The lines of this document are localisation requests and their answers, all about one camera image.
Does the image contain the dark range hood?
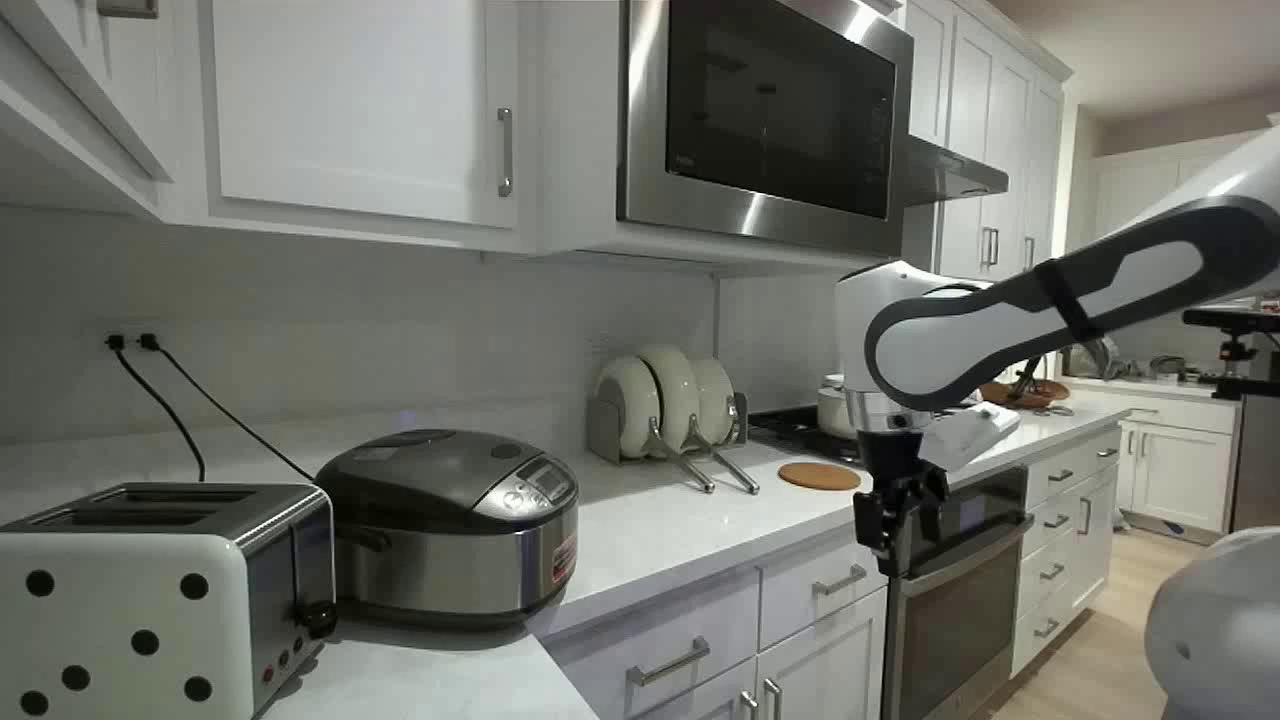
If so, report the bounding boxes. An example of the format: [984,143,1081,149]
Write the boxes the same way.
[891,131,1013,213]

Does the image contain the silver drawer handle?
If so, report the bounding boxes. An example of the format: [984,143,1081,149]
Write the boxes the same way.
[808,566,871,601]
[624,638,717,692]

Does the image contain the wooden bowl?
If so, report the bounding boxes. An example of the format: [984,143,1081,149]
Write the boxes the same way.
[976,375,1072,412]

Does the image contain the black power cord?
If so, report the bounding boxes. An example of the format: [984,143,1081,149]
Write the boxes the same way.
[135,332,325,488]
[105,332,211,488]

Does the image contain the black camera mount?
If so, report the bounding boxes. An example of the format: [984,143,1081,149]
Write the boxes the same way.
[1181,299,1280,404]

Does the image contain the tall white cabinets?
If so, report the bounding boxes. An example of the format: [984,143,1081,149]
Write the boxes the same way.
[903,0,1081,284]

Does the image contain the white lower cabinet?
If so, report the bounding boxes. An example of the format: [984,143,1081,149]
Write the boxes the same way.
[1112,386,1240,540]

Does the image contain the silver cabinet door handle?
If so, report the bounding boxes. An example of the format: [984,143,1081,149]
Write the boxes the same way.
[494,104,522,206]

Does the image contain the white pot with lid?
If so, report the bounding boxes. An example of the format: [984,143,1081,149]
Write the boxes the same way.
[811,371,863,445]

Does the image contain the white wall outlet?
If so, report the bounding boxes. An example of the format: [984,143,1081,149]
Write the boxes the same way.
[102,323,164,356]

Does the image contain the stainless steel rice cooker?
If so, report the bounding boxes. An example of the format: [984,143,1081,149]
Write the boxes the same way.
[315,430,583,634]

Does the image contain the cream frying pan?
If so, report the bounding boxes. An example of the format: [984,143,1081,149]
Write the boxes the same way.
[583,348,725,495]

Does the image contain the white upper cabinet with handle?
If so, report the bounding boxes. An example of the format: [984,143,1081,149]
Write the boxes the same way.
[169,0,541,256]

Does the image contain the white drawer stack cabinet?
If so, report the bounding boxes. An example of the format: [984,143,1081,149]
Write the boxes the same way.
[1007,419,1130,676]

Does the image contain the stainless steel oven range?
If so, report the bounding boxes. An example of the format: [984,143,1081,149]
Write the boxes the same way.
[743,404,1040,720]

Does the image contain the stainless steel microwave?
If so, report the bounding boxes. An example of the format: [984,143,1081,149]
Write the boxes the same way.
[617,0,920,266]

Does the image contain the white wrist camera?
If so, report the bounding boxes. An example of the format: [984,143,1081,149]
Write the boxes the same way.
[915,399,1029,477]

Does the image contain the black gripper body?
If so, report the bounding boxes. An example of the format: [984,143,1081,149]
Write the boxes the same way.
[852,430,953,540]

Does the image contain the white drawer front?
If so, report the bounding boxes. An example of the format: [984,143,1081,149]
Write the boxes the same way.
[549,574,764,720]
[757,535,888,654]

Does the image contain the round cork trivet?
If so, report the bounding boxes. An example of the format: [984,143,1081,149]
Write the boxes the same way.
[776,457,870,495]

